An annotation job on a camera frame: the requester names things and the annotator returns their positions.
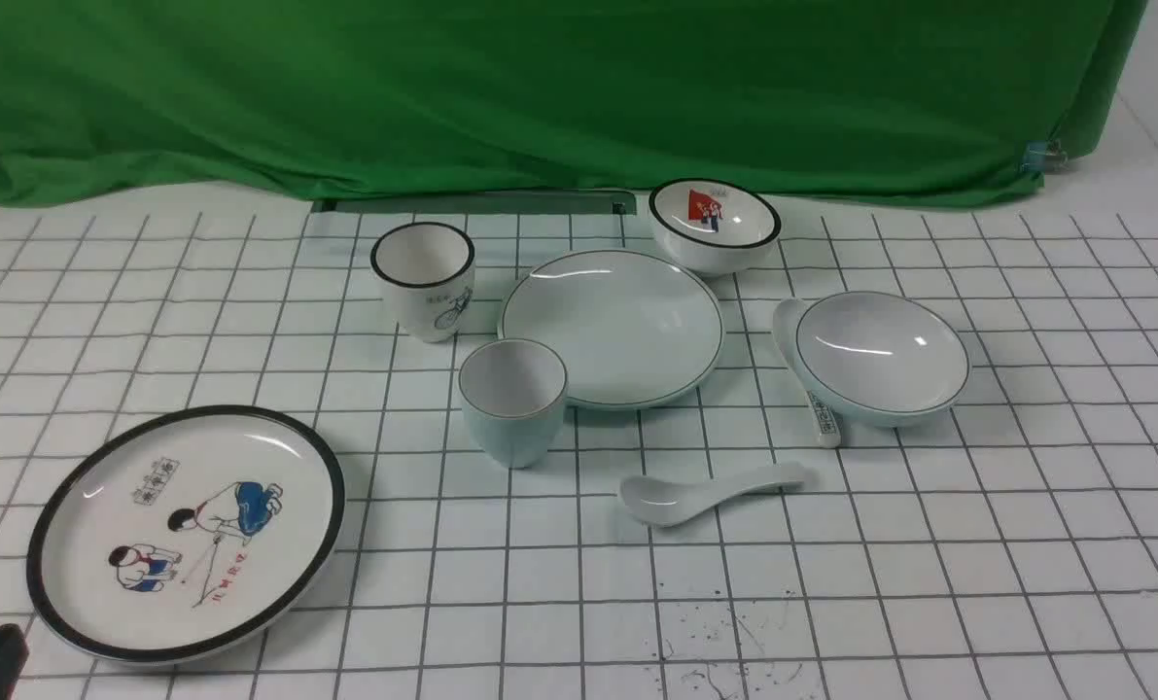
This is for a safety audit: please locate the green backdrop cloth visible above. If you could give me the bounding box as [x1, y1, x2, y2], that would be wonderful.
[0, 1, 1146, 207]

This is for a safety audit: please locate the light blue cup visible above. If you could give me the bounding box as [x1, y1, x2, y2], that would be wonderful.
[457, 338, 569, 471]

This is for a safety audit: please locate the light blue bowl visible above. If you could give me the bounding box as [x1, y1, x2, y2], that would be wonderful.
[800, 291, 972, 426]

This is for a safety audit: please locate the white spoon with printed handle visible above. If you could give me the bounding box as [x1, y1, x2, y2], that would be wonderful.
[770, 297, 842, 449]

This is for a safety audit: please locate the white black-rimmed cartoon plate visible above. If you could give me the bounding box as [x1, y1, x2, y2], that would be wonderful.
[24, 404, 346, 666]

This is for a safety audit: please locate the white bowl with flag picture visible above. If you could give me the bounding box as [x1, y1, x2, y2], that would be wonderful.
[647, 178, 783, 276]

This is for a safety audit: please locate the plain white ceramic spoon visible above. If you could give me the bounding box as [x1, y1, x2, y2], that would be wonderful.
[618, 462, 814, 527]

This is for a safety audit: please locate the white cup with bicycle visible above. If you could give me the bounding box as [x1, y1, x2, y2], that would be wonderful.
[369, 223, 475, 344]

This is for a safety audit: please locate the blue binder clip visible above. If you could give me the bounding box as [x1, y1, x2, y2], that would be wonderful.
[1020, 139, 1070, 173]

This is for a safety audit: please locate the light blue plate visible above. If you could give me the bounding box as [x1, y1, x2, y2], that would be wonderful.
[497, 248, 726, 411]

